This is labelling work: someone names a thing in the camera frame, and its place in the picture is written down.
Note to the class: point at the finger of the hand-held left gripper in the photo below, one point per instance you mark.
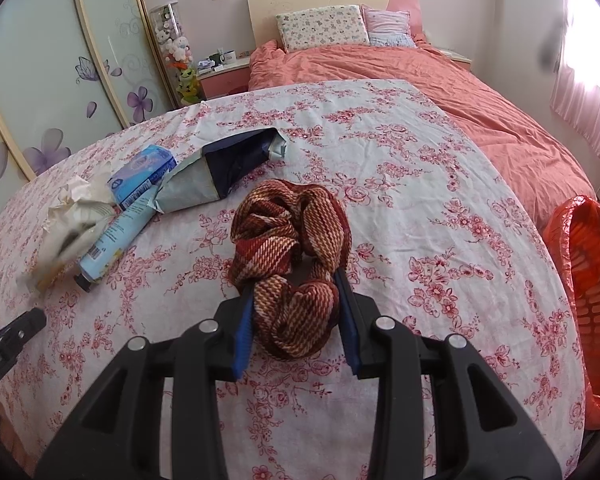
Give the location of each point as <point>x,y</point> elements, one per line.
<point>15,335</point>

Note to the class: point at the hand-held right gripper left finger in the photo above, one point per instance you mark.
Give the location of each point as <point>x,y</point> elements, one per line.
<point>242,340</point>

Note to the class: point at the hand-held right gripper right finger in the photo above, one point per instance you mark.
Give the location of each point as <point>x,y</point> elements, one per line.
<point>347,330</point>

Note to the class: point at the red striped scrunchie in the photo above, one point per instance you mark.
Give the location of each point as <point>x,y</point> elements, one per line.
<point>290,320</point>

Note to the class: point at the cream paper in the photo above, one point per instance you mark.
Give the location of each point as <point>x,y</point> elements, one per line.
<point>75,215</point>

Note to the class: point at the light blue tube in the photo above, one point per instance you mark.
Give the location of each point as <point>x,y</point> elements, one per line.
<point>112,240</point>

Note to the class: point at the grey mailer bag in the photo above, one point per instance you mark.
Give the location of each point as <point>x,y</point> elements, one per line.
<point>190,185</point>

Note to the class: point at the blue tissue packet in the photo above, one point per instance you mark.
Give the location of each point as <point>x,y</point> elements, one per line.
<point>140,175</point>

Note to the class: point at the orange plastic laundry basket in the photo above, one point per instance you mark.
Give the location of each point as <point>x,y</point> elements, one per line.
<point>595,280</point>

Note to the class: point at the pink floral tablecloth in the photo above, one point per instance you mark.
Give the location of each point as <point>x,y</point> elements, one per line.
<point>430,210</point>

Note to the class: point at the pink nightstand with mug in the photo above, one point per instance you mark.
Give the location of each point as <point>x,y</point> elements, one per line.
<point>225,80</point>

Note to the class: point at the salmon duvet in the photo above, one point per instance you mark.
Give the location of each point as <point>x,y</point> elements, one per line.
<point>480,100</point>

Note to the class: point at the flower print sliding wardrobe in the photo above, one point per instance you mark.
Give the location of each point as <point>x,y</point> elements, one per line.
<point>55,60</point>

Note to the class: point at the white mug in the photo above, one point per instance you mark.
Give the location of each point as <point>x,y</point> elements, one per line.
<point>229,56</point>

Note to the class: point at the clear tube of plush toys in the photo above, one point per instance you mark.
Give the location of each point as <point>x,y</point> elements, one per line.
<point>175,50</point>

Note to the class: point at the floral print pillow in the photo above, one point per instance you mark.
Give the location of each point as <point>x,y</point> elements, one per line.
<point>322,27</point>

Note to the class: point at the pink striped pillow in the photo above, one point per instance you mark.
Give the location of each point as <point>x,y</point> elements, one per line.
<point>387,25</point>

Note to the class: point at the pink curtain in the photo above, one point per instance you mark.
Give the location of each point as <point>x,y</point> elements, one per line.
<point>585,85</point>

